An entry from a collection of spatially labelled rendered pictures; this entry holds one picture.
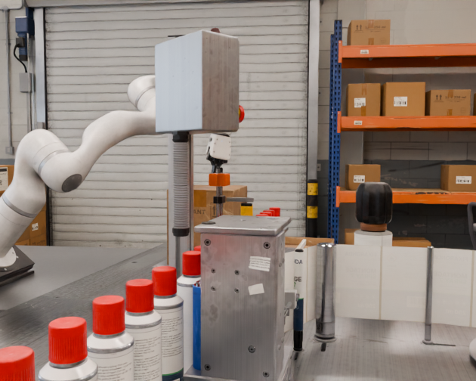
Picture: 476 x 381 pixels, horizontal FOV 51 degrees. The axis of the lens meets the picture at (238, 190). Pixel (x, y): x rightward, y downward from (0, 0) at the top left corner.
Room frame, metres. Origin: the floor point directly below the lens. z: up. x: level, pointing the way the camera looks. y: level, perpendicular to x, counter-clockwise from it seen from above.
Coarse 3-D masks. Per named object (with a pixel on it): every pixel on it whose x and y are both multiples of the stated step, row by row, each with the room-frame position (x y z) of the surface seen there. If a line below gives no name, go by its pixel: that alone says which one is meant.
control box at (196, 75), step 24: (168, 48) 1.04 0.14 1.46; (192, 48) 0.98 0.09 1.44; (216, 48) 0.98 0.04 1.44; (168, 72) 1.04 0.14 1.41; (192, 72) 0.98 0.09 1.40; (216, 72) 0.98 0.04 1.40; (168, 96) 1.04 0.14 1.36; (192, 96) 0.98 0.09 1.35; (216, 96) 0.98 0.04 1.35; (168, 120) 1.04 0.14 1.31; (192, 120) 0.98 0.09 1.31; (216, 120) 0.98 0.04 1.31
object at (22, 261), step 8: (16, 248) 1.70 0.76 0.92; (16, 256) 1.65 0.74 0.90; (24, 256) 1.69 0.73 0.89; (16, 264) 1.62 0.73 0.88; (24, 264) 1.66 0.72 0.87; (32, 264) 1.69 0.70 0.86; (0, 272) 1.53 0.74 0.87; (8, 272) 1.56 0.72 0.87; (16, 272) 1.60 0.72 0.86; (24, 272) 1.65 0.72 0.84; (32, 272) 1.70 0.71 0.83; (0, 280) 1.52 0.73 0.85; (8, 280) 1.56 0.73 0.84
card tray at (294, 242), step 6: (288, 240) 2.26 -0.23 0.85; (294, 240) 2.26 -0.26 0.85; (300, 240) 2.25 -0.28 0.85; (306, 240) 2.24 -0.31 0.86; (312, 240) 2.24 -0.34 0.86; (318, 240) 2.23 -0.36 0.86; (324, 240) 2.22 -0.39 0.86; (330, 240) 2.22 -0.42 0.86; (288, 246) 2.21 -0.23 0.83; (294, 246) 2.21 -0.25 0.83; (306, 246) 2.21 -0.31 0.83
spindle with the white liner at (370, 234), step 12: (360, 192) 1.13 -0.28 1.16; (372, 192) 1.11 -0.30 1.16; (384, 192) 1.10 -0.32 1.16; (360, 204) 1.13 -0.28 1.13; (372, 204) 1.11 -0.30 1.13; (384, 204) 1.10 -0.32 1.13; (360, 216) 1.13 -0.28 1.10; (372, 216) 1.11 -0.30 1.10; (384, 216) 1.10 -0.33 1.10; (372, 228) 1.11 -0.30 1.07; (384, 228) 1.12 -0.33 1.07; (360, 240) 1.12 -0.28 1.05; (372, 240) 1.10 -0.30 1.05; (384, 240) 1.10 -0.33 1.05
